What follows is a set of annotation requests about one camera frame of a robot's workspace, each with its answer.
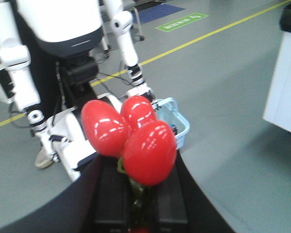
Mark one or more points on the dark snack box in basket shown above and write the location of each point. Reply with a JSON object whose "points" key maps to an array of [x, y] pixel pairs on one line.
{"points": [[173, 128]]}

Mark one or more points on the white robot arm image right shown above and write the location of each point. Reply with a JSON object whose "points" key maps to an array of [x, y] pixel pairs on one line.
{"points": [[120, 24]]}

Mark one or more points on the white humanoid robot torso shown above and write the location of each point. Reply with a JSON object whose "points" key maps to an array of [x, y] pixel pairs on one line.
{"points": [[63, 28]]}

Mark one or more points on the light blue plastic basket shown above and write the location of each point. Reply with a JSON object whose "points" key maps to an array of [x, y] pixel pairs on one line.
{"points": [[167, 110]]}

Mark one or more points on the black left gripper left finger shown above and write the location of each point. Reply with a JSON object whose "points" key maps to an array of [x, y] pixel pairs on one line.
{"points": [[97, 202]]}

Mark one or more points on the person in dark clothes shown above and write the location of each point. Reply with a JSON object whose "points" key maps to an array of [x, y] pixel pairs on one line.
{"points": [[42, 67]]}

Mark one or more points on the white robot mobile base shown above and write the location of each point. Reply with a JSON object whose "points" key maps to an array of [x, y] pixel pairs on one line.
{"points": [[69, 140]]}

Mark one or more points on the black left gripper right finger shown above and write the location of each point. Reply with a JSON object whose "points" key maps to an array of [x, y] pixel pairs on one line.
{"points": [[180, 206]]}

